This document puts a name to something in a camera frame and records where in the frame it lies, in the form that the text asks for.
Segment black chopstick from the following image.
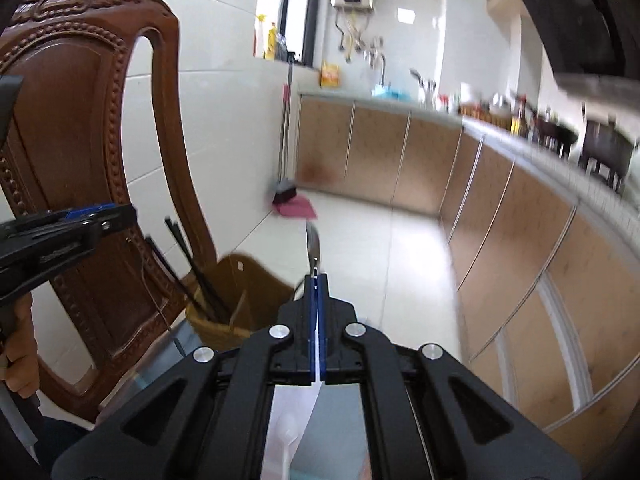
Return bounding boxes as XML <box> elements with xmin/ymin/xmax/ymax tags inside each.
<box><xmin>144</xmin><ymin>235</ymin><xmax>216</xmax><ymax>322</ymax></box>
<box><xmin>164</xmin><ymin>217</ymin><xmax>231</xmax><ymax>323</ymax></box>

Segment small steel spoon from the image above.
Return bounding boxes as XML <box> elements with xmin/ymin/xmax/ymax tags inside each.
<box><xmin>306</xmin><ymin>221</ymin><xmax>320</xmax><ymax>278</ymax></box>

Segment white plastic spoon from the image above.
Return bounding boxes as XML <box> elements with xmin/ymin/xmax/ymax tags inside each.
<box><xmin>277</xmin><ymin>413</ymin><xmax>298</xmax><ymax>480</ymax></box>

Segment kitchen base cabinets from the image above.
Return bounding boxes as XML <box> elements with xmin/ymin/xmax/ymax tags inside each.
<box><xmin>296</xmin><ymin>92</ymin><xmax>639</xmax><ymax>470</ymax></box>

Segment kitchen faucet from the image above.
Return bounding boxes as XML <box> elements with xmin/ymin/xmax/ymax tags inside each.
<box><xmin>364</xmin><ymin>36</ymin><xmax>387</xmax><ymax>87</ymax></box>

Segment person's left hand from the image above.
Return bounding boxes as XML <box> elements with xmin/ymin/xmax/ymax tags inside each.
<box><xmin>1</xmin><ymin>294</ymin><xmax>39</xmax><ymax>399</ymax></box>

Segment grey striped seat cushion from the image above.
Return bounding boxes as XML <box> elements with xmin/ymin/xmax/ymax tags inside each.
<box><xmin>96</xmin><ymin>320</ymin><xmax>371</xmax><ymax>479</ymax></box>

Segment bamboo utensil holder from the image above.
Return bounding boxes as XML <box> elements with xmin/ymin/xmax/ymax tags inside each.
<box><xmin>186</xmin><ymin>252</ymin><xmax>294</xmax><ymax>351</ymax></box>

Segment carved brown wooden chair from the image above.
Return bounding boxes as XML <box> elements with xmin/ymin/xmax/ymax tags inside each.
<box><xmin>1</xmin><ymin>0</ymin><xmax>217</xmax><ymax>422</ymax></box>

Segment broom with red dustpan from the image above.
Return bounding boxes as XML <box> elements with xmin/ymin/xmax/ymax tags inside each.
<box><xmin>271</xmin><ymin>52</ymin><xmax>317</xmax><ymax>220</ymax></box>

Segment black wok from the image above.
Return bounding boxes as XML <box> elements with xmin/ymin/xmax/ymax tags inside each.
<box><xmin>509</xmin><ymin>91</ymin><xmax>578</xmax><ymax>158</ymax></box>

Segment yellow box on counter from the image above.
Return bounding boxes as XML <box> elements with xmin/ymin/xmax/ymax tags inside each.
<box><xmin>320</xmin><ymin>61</ymin><xmax>341</xmax><ymax>89</ymax></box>

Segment dark cooking pot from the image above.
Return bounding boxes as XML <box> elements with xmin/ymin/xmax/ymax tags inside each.
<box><xmin>578</xmin><ymin>118</ymin><xmax>639</xmax><ymax>195</ymax></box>

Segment black range hood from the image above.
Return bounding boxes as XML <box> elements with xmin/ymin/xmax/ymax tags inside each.
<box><xmin>522</xmin><ymin>0</ymin><xmax>639</xmax><ymax>107</ymax></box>

